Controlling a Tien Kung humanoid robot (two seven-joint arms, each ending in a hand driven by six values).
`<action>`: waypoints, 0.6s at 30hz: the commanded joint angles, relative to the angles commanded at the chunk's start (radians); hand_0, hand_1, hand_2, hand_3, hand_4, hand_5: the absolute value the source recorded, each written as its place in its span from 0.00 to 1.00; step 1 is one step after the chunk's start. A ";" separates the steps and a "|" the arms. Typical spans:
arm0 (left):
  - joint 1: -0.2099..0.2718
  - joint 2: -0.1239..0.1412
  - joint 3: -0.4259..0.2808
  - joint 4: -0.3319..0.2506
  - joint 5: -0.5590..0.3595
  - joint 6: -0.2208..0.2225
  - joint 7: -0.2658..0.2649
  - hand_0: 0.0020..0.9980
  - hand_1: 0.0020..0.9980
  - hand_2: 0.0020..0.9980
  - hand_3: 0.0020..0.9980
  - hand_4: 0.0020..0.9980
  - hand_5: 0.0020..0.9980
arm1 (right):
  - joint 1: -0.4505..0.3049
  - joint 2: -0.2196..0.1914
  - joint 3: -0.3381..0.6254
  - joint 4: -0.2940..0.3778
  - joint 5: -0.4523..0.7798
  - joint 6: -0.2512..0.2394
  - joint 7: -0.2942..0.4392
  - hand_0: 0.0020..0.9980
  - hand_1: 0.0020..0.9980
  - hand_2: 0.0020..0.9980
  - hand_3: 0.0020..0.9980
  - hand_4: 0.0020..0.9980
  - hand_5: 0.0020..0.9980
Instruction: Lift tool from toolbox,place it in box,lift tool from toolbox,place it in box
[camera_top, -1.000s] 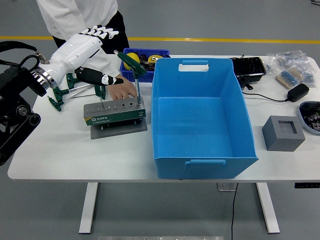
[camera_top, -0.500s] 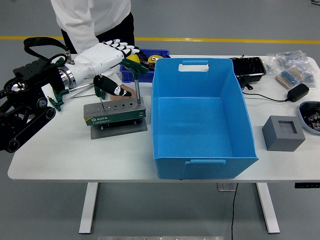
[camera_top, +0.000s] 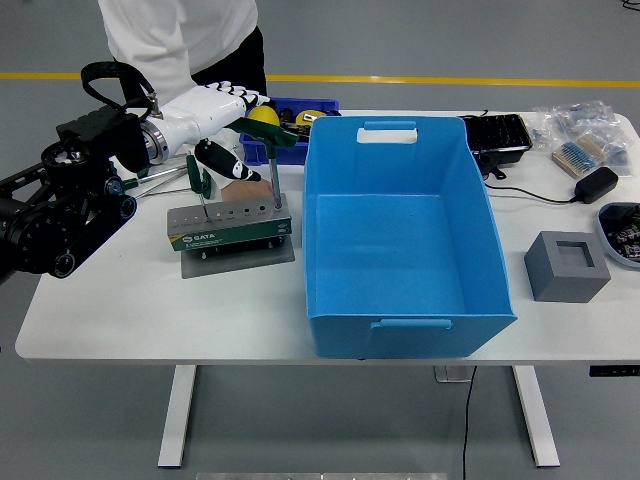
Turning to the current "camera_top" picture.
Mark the person's right hand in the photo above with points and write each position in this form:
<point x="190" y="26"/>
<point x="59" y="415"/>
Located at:
<point x="247" y="191"/>

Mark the black metal part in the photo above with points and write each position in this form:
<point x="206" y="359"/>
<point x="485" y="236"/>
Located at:
<point x="304" y="132"/>

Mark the light blue bowl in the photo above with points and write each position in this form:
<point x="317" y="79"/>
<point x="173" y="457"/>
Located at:
<point x="607" y="245"/>

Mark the black table control panel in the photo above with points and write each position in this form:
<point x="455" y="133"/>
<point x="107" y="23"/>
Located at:
<point x="614" y="371"/>

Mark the black plastic tray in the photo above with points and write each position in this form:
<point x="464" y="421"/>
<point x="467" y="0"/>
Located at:
<point x="497" y="135"/>

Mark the grey cube box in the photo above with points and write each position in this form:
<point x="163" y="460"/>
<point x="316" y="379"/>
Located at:
<point x="555" y="280"/>

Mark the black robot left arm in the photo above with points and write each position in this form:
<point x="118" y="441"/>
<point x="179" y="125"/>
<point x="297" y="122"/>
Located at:
<point x="50" y="220"/>

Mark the black power adapter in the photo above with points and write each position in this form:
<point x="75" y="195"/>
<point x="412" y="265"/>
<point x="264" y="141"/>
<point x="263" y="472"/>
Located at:
<point x="596" y="185"/>

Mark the person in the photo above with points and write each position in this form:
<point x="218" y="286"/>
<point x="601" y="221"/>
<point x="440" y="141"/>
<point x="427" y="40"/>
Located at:
<point x="180" y="35"/>

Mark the grey green hex key stand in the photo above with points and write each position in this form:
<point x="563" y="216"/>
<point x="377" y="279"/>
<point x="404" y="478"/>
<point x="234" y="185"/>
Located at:
<point x="230" y="235"/>

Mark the large light blue foam box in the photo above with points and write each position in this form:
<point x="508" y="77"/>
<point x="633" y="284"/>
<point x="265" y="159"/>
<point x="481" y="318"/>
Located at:
<point x="390" y="240"/>

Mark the blue resistor tape strip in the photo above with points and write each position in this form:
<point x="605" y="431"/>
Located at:
<point x="580" y="155"/>

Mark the yellow lemon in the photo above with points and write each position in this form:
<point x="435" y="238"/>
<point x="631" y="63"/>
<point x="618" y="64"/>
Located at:
<point x="265" y="116"/>

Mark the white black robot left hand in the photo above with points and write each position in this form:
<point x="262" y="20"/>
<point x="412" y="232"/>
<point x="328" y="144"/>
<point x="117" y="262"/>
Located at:
<point x="200" y="112"/>

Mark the white table leg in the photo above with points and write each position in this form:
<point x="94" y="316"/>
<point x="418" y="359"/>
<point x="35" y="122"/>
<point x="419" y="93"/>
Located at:
<point x="177" y="415"/>
<point x="537" y="415"/>

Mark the grey metal table bracket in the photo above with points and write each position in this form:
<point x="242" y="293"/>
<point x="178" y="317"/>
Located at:
<point x="450" y="374"/>

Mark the yellow tape measure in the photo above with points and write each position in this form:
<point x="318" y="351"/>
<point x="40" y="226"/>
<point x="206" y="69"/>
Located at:
<point x="306" y="118"/>

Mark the clear plastic bags of parts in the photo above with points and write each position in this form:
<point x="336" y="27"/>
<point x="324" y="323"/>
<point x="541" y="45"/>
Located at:
<point x="575" y="117"/>

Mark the small dark blue plastic bin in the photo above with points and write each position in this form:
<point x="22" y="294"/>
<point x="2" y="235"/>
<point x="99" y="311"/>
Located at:
<point x="260" y="152"/>

